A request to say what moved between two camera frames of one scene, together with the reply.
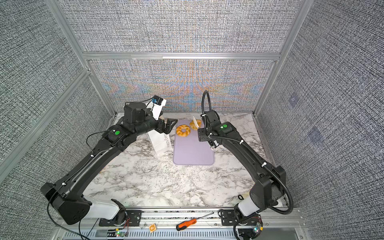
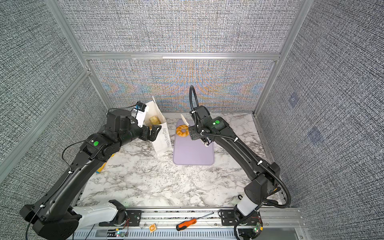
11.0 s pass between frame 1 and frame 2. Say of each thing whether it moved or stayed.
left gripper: moved
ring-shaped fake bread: stayed
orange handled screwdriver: stayed
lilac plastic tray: stayed
